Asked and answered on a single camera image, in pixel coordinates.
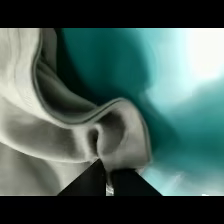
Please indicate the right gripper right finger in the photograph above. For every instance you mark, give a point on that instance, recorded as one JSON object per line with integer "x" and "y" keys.
{"x": 131, "y": 185}

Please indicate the grey shirt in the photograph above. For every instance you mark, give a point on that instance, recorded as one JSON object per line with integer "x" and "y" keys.
{"x": 40, "y": 133}

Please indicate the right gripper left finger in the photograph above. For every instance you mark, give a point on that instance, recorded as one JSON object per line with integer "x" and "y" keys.
{"x": 89, "y": 183}

